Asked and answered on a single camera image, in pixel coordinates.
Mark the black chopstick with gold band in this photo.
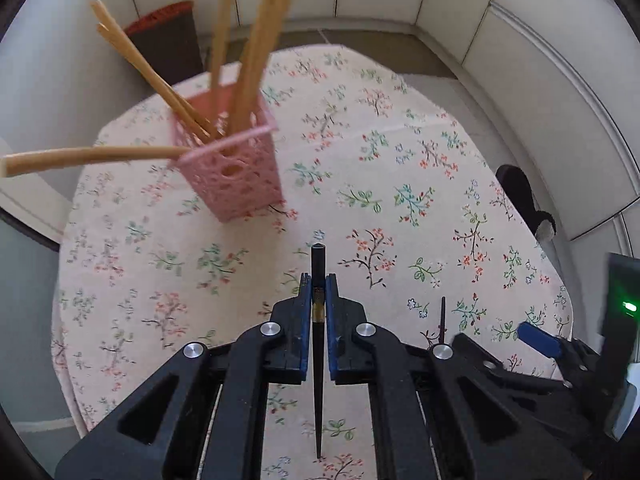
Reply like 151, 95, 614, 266
311, 243, 326, 460

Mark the brown bin with orange rim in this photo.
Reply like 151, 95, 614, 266
125, 0, 204, 84

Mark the pink perforated utensil holder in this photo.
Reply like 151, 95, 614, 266
170, 96, 283, 222

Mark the black fluffy slipper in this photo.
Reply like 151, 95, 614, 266
496, 165, 556, 243

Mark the round wooden chopstick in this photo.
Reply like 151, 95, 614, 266
1, 145, 190, 178

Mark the bamboo chopstick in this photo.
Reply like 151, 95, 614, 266
226, 0, 312, 134
209, 0, 235, 125
95, 22, 214, 143
234, 0, 302, 131
89, 0, 222, 139

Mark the floral tablecloth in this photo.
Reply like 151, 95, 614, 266
49, 44, 574, 480

